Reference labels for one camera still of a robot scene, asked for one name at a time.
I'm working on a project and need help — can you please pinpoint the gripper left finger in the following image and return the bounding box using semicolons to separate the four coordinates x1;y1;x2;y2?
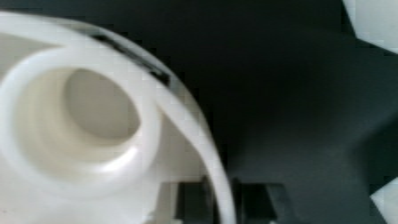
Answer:
176;178;213;224

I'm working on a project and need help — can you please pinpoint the white round stool seat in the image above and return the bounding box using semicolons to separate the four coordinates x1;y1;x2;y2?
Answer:
0;11;236;224

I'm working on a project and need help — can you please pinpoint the white stool leg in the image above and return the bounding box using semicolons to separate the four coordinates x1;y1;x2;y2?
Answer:
369;177;398;224

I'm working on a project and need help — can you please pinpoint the white U-shaped fence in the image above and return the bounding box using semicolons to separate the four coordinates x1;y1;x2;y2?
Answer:
343;0;398;54

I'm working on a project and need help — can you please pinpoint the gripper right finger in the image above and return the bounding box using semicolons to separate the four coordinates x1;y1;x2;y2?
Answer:
236;183;296;224

